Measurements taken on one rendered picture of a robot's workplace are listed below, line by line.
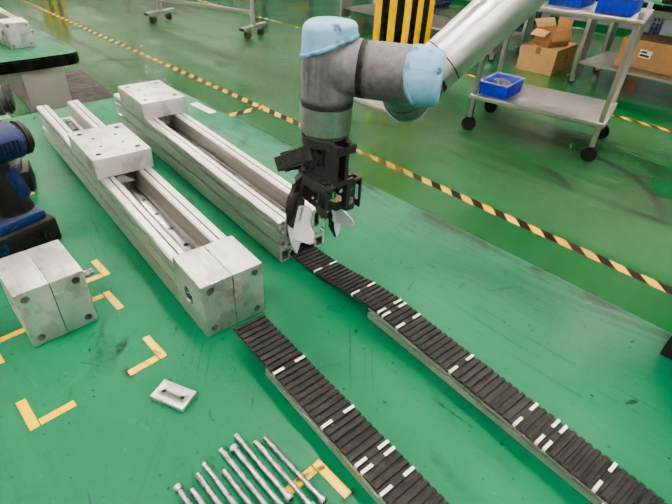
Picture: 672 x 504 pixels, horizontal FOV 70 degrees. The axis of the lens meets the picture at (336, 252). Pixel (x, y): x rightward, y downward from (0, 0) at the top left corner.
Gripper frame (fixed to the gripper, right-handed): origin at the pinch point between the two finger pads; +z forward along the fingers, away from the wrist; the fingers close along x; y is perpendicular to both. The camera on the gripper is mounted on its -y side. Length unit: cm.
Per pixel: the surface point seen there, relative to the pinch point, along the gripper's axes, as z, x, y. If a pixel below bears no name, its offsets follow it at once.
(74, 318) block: 3.3, -38.3, -7.3
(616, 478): 2, 0, 54
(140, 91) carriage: -7, -2, -69
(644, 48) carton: 43, 462, -120
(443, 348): 1.8, -0.3, 30.2
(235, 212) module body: 2.5, -5.0, -18.7
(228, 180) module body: -3.1, -4.4, -21.7
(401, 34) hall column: 27, 237, -206
